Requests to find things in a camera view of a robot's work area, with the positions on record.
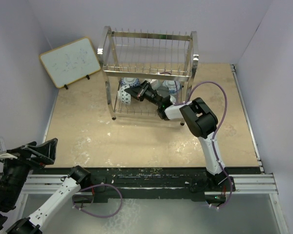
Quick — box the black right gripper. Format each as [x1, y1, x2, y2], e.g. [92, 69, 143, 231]
[125, 80, 162, 107]

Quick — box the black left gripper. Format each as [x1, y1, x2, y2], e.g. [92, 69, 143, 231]
[0, 136, 57, 208]

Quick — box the blue patterned bowl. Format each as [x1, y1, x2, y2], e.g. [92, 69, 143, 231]
[118, 85, 131, 105]

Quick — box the red zigzag patterned bowl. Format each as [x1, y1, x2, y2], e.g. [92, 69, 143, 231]
[120, 78, 140, 87]

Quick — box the light green celadon bowl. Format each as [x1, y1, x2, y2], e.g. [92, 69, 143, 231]
[146, 79, 162, 90]

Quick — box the white red rimmed bowl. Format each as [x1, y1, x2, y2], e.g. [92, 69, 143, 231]
[170, 95, 176, 105]

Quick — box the blue floral bowl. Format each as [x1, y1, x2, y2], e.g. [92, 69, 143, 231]
[162, 80, 182, 96]

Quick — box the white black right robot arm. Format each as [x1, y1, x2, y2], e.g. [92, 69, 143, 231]
[125, 81, 230, 191]

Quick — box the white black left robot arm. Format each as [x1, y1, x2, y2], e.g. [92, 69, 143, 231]
[0, 137, 91, 234]

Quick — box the stainless steel dish rack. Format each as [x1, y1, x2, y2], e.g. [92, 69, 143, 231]
[97, 26, 199, 120]

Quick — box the small whiteboard yellow frame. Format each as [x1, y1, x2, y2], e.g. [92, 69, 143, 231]
[39, 37, 101, 89]

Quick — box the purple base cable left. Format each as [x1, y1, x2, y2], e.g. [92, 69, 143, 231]
[72, 183, 123, 218]

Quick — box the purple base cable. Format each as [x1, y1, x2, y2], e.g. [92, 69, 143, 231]
[72, 183, 123, 218]
[209, 176, 237, 210]

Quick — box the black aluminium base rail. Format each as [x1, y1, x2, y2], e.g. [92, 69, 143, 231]
[39, 166, 276, 203]

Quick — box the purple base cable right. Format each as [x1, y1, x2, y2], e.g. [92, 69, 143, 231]
[209, 176, 237, 210]

